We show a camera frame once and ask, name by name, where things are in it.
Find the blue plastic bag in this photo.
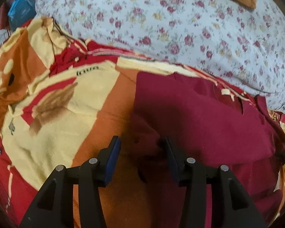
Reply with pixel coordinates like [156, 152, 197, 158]
[7, 0, 36, 31]

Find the white floral quilt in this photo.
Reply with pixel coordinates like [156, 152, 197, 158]
[35, 0, 285, 113]

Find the dark red knit garment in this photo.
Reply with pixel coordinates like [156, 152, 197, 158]
[130, 72, 285, 227]

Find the orange yellow red cartoon blanket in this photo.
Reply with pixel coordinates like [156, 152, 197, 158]
[0, 17, 285, 227]

